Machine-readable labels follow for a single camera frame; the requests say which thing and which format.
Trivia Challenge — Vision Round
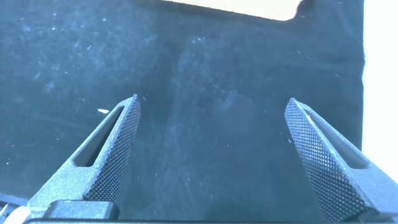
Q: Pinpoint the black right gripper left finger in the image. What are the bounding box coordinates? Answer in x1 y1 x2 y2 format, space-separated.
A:
27 94 141 218

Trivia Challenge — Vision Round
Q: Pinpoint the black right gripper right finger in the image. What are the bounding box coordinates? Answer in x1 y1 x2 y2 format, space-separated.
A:
284 98 398 223

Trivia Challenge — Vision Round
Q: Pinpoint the woven wicker basket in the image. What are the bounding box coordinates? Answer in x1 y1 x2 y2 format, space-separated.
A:
161 0 305 22

